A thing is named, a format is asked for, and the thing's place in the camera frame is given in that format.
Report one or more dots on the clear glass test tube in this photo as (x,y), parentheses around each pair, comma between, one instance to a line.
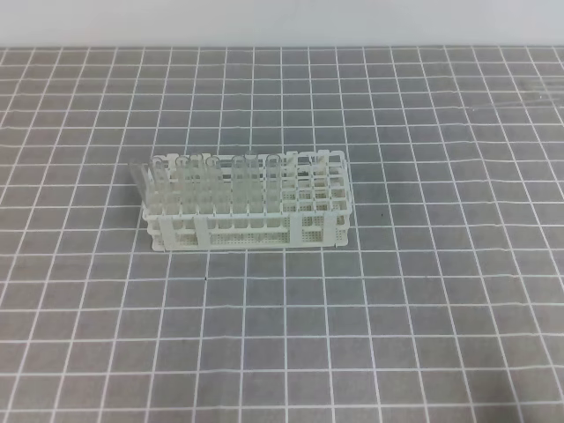
(273,188)

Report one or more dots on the white plastic test tube rack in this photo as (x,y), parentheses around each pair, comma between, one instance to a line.
(208,205)

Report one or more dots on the leaning clear test tube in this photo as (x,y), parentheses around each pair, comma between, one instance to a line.
(138,173)

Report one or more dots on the grey grid tablecloth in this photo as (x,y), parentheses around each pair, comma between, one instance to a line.
(446,305)

